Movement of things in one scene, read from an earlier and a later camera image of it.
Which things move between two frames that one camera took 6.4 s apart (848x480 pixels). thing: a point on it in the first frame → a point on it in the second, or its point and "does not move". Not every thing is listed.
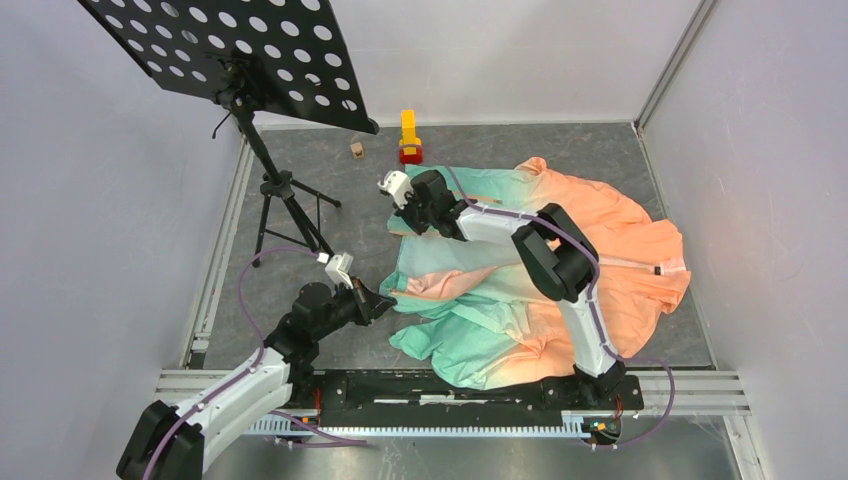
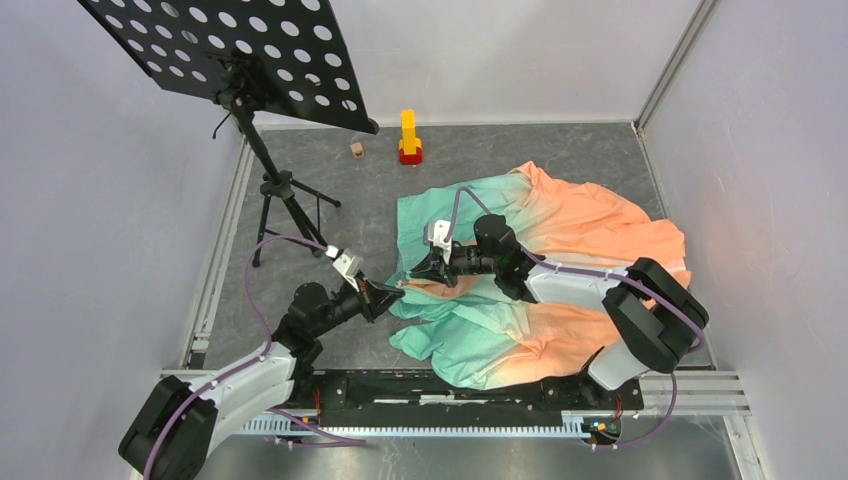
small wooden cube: x=357 y=150 does not move
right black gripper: x=405 y=214 → x=433 y=268
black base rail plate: x=402 y=398 does not move
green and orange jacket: x=474 y=315 does not move
